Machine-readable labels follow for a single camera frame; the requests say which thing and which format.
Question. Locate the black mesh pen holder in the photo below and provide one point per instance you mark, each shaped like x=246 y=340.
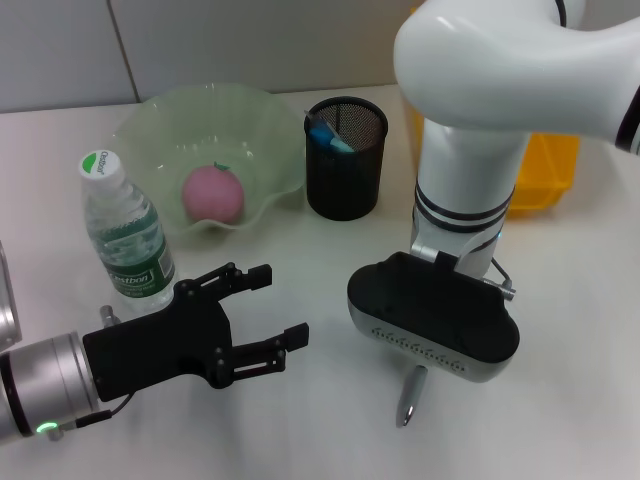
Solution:
x=345 y=185

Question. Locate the clear green-label water bottle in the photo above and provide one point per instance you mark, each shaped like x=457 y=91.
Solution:
x=125 y=225

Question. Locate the pink toy peach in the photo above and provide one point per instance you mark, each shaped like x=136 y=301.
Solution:
x=212 y=195

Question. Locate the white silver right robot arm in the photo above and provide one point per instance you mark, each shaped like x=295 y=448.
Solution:
x=475 y=75

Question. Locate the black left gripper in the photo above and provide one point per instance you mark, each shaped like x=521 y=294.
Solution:
x=150 y=345

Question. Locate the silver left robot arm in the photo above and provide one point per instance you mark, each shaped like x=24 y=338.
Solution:
x=45 y=385

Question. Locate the yellow plastic bin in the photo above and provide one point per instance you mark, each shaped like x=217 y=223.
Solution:
x=545 y=170

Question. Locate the green wavy glass fruit bowl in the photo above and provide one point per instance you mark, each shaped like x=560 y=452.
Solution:
x=260 y=150

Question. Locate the silver ballpoint pen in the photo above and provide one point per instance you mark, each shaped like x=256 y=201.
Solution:
x=412 y=390

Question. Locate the clear plastic ruler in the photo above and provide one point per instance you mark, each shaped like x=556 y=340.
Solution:
x=320 y=119

